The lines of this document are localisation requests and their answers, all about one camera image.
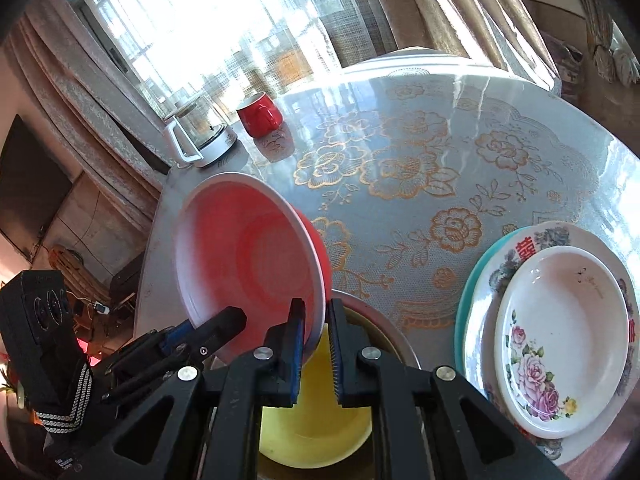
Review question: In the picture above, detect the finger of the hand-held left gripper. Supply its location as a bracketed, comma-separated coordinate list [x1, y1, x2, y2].
[132, 324, 197, 362]
[102, 306, 247, 403]

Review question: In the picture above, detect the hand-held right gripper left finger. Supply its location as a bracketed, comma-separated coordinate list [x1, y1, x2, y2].
[65, 298, 307, 480]

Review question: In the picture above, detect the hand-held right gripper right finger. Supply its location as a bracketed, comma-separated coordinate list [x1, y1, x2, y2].
[327, 298, 566, 480]

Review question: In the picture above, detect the stainless steel bowl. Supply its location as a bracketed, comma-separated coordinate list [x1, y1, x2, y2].
[255, 288, 422, 480]

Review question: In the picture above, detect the red plastic bowl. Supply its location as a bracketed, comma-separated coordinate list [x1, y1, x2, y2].
[172, 172, 332, 365]

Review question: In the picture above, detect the yellow plastic bowl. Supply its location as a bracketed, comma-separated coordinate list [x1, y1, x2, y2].
[259, 322, 373, 466]

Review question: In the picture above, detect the teal plate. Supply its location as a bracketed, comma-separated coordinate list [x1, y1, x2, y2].
[454, 227, 526, 376]

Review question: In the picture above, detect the large white floral plate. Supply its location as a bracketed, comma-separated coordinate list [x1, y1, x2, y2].
[462, 220, 640, 467]

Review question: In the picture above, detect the small white rose plate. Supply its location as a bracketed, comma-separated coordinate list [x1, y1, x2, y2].
[495, 245, 630, 439]

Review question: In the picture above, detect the person's left forearm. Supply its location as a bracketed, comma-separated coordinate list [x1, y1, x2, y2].
[37, 357, 96, 436]

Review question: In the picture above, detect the black television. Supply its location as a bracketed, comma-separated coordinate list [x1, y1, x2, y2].
[0, 114, 74, 261]

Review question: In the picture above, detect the white glass electric kettle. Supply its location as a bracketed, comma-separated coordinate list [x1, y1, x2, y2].
[164, 91, 237, 169]

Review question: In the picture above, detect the lace patterned tablecloth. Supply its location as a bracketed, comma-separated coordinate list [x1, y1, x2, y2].
[135, 55, 640, 480]

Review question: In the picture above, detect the red mug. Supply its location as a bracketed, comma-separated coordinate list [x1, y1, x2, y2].
[236, 91, 281, 138]

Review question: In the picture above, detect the beige curtain beside television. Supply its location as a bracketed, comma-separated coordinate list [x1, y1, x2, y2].
[10, 10, 172, 221]

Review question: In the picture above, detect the large barred window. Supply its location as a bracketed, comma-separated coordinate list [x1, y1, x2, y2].
[60, 0, 351, 111]

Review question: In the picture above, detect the beige curtain with sunlit folds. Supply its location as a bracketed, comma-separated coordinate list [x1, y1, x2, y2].
[320, 0, 561, 92]

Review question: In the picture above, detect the tied beige curtain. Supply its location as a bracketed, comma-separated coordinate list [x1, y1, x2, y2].
[570, 0, 640, 86]

